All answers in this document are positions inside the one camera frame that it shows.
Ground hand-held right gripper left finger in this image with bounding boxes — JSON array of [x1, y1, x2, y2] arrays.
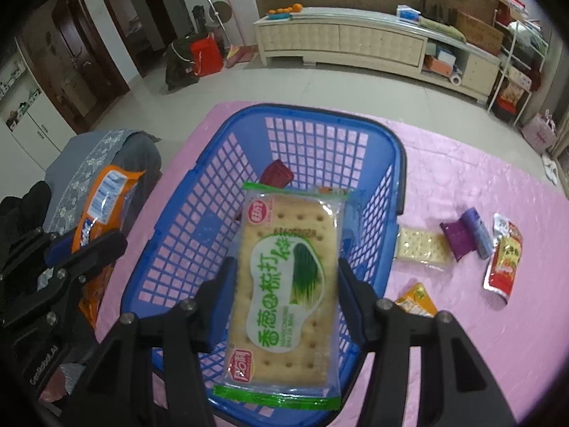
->
[[62, 255, 241, 427]]

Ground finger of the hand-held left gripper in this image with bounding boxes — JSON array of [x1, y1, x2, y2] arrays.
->
[[0, 227, 74, 276], [0, 230, 128, 327]]

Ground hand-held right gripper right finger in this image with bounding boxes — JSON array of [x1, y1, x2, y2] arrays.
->
[[337, 255, 519, 427]]

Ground orange cookie packet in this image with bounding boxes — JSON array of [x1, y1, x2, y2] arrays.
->
[[73, 164, 147, 327]]

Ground yellow orange snack packet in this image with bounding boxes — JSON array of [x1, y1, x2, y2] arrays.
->
[[395, 282, 438, 318]]

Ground green white cracker packet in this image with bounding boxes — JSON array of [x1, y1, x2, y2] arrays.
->
[[212, 181, 354, 412]]

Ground blue plastic basket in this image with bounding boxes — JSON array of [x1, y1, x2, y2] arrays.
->
[[120, 103, 407, 427]]

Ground clear cracker packet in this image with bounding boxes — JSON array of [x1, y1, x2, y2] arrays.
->
[[395, 227, 450, 272]]

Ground purple snack packet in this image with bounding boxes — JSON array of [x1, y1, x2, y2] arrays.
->
[[440, 207, 495, 261]]

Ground dark red snack packet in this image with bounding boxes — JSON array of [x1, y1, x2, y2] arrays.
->
[[260, 159, 294, 188]]

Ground red sauce packet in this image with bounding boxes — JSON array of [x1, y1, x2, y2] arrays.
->
[[483, 213, 523, 305]]

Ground dark cloth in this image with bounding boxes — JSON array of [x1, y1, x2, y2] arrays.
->
[[0, 181, 52, 232]]

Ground chair with embroidered grey cover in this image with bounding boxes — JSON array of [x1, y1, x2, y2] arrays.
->
[[42, 129, 163, 241]]

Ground pink quilted blanket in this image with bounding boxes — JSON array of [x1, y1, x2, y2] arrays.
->
[[95, 101, 569, 427]]

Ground white cabinet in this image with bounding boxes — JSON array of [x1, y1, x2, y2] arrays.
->
[[0, 38, 76, 156]]

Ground dark wooden door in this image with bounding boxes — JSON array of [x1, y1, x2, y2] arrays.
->
[[15, 0, 132, 134], [91, 0, 179, 78]]

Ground black bag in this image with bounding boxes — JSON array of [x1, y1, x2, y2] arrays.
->
[[164, 36, 201, 92]]

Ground red bag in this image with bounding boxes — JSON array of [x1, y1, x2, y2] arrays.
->
[[189, 38, 223, 76]]

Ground pink broom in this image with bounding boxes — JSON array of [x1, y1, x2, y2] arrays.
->
[[223, 0, 254, 68]]

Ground white slippers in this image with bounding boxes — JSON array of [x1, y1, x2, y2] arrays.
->
[[542, 155, 563, 185]]

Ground pink bag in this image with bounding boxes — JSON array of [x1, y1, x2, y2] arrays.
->
[[521, 110, 558, 154]]

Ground orange box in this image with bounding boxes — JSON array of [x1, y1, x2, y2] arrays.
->
[[424, 56, 456, 76]]

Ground cream TV cabinet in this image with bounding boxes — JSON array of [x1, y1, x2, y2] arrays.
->
[[253, 6, 503, 99]]

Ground green cushion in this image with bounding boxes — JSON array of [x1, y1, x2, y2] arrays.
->
[[418, 17, 467, 41]]

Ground cardboard box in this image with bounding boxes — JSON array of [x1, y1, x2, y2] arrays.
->
[[453, 11, 505, 56]]

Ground white shelf rack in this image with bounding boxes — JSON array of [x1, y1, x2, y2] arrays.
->
[[486, 0, 549, 127]]

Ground black router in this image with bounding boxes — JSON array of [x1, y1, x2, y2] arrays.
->
[[420, 0, 458, 23]]

